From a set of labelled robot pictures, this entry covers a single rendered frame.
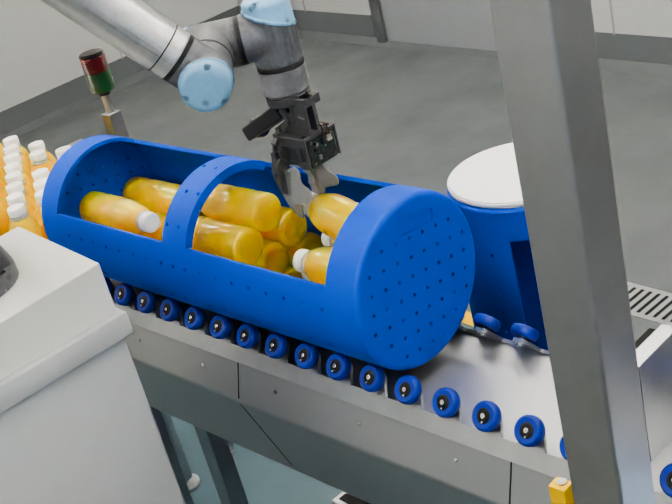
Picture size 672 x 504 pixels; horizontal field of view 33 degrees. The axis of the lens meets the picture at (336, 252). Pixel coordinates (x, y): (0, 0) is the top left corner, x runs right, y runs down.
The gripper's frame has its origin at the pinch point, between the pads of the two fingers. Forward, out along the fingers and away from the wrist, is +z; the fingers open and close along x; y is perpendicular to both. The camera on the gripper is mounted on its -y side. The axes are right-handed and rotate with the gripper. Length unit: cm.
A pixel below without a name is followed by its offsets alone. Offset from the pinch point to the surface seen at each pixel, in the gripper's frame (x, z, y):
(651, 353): -3, 10, 64
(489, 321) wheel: 8.0, 20.8, 27.7
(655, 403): -4, 17, 64
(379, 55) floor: 329, 118, -304
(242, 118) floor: 237, 119, -322
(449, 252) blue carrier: 6.5, 8.1, 23.4
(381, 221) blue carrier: -6.1, -3.8, 23.0
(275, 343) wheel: -11.5, 21.8, -3.5
